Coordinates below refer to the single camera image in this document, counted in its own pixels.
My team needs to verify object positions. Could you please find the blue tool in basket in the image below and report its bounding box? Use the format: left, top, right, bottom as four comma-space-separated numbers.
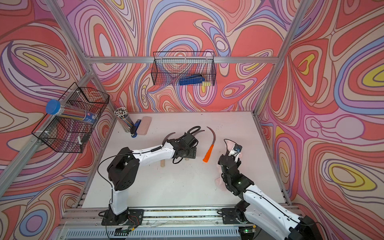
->
179, 75, 205, 86

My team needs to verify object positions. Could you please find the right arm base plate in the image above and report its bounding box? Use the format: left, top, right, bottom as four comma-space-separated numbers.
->
217, 207, 259, 227

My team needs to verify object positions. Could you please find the pink rag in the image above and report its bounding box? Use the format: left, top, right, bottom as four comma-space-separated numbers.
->
215, 139, 243, 190

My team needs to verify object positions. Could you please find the black wire basket left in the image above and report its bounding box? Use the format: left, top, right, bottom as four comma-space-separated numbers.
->
32, 83, 110, 153

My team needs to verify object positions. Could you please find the orange handled sickle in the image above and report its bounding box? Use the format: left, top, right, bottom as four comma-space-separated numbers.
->
202, 126, 217, 164

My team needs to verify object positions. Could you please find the wooden handled sickle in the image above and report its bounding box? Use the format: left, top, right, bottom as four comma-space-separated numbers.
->
161, 132, 175, 168
184, 130, 205, 161

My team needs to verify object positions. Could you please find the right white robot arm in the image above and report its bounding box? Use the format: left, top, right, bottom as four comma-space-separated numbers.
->
218, 155, 323, 240

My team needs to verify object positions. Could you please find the aluminium rail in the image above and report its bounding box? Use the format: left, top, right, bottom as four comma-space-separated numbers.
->
59, 204, 310, 240

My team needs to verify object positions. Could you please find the blue stapler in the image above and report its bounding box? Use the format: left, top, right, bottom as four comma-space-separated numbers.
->
130, 120, 142, 138

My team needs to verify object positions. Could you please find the black wire basket back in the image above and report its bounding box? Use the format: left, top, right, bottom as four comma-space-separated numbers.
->
151, 51, 217, 86

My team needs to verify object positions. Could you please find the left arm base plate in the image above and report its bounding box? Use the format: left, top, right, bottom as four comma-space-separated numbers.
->
98, 209, 144, 227

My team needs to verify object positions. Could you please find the clear tube blue cap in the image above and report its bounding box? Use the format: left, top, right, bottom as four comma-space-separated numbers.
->
46, 100, 97, 124

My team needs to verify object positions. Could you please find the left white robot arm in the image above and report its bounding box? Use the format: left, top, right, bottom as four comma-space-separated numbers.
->
107, 132, 199, 216

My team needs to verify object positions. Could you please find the cup of pencils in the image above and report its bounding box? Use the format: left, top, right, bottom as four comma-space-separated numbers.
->
114, 107, 134, 133

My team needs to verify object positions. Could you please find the pink case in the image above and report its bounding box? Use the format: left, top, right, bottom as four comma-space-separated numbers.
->
137, 116, 152, 136

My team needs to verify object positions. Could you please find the black wire basket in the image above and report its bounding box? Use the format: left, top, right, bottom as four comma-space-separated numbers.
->
32, 83, 110, 153
151, 51, 217, 86

